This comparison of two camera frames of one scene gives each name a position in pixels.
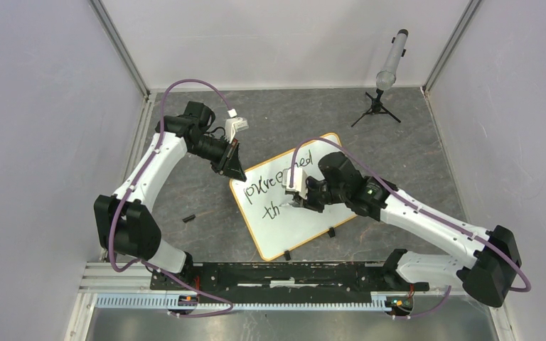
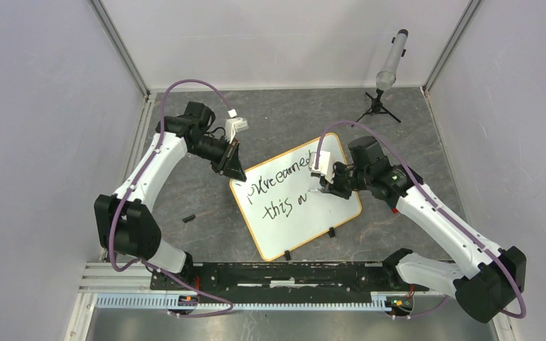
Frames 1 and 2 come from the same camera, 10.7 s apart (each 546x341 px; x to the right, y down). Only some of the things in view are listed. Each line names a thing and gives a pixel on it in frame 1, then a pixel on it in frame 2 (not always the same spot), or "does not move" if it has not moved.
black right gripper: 309,202 to 334,187
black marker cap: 189,218 does not move
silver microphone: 385,79 does not move
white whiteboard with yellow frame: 276,230 does not move
